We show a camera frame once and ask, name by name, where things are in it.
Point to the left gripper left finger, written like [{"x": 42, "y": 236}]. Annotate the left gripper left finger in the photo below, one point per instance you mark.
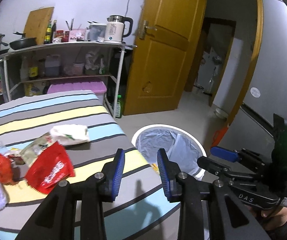
[{"x": 55, "y": 216}]

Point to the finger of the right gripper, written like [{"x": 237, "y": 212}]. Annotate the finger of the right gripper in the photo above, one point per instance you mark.
[
  {"x": 213, "y": 167},
  {"x": 225, "y": 154}
]

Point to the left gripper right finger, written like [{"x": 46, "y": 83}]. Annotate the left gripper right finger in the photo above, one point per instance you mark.
[{"x": 206, "y": 204}]

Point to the red noodle wrapper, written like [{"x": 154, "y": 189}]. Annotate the red noodle wrapper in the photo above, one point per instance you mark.
[{"x": 52, "y": 166}]

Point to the green grey snack wrapper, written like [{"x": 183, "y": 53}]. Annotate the green grey snack wrapper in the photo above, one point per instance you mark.
[{"x": 32, "y": 151}]

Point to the small colourful wrapper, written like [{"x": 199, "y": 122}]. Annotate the small colourful wrapper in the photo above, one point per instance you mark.
[{"x": 14, "y": 155}]

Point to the white bag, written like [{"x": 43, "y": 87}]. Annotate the white bag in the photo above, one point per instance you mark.
[{"x": 68, "y": 135}]

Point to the clear plastic cup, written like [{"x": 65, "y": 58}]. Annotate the clear plastic cup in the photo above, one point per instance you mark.
[{"x": 3, "y": 148}]

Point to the white trash bin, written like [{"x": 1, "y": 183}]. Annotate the white trash bin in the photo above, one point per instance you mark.
[{"x": 173, "y": 134}]

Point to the metal kitchen shelf rack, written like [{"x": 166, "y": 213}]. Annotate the metal kitchen shelf rack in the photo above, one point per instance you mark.
[{"x": 69, "y": 52}]

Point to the right hand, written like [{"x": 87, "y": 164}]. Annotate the right hand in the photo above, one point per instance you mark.
[{"x": 270, "y": 219}]

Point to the orange dustpan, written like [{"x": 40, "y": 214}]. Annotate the orange dustpan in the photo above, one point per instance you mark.
[{"x": 218, "y": 135}]

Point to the grey bin liner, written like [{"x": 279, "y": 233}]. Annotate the grey bin liner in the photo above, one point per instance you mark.
[{"x": 163, "y": 144}]

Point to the white floor bowl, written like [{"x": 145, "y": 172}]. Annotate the white floor bowl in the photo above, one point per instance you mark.
[{"x": 221, "y": 114}]

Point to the grey refrigerator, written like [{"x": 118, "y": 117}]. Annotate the grey refrigerator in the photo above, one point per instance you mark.
[{"x": 267, "y": 93}]

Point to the striped tablecloth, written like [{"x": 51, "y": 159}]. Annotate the striped tablecloth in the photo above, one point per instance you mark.
[{"x": 140, "y": 211}]

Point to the green bottle on floor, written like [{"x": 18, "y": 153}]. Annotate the green bottle on floor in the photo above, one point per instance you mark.
[{"x": 118, "y": 108}]

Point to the wooden door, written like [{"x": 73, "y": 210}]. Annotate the wooden door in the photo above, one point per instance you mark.
[{"x": 162, "y": 61}]

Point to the purple lid storage box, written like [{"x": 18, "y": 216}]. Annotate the purple lid storage box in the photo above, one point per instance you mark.
[{"x": 83, "y": 89}]

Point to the yellow oil bottle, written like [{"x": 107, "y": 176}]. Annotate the yellow oil bottle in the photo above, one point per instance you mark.
[{"x": 33, "y": 70}]

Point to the dark liquid jug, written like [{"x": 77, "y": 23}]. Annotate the dark liquid jug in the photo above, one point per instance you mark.
[{"x": 52, "y": 65}]

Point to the white electric kettle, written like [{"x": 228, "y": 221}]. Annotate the white electric kettle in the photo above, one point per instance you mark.
[{"x": 114, "y": 31}]

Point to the clear plastic container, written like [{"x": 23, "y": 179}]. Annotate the clear plastic container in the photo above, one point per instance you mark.
[{"x": 96, "y": 32}]

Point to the black frying pan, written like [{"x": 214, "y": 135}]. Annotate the black frying pan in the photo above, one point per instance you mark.
[{"x": 23, "y": 42}]

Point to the green glass bottle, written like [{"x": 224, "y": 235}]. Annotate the green glass bottle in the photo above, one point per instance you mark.
[{"x": 48, "y": 33}]

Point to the pink utensil holder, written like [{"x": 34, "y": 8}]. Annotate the pink utensil holder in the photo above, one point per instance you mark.
[{"x": 77, "y": 35}]

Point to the red jar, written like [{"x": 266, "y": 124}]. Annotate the red jar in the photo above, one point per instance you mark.
[{"x": 59, "y": 34}]

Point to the dark soy sauce bottle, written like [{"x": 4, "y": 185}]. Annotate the dark soy sauce bottle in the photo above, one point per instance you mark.
[{"x": 53, "y": 30}]

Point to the wooden cutting board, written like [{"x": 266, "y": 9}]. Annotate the wooden cutting board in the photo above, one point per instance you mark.
[{"x": 37, "y": 22}]

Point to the door handle lock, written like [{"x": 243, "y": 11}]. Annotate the door handle lock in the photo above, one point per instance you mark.
[{"x": 145, "y": 27}]

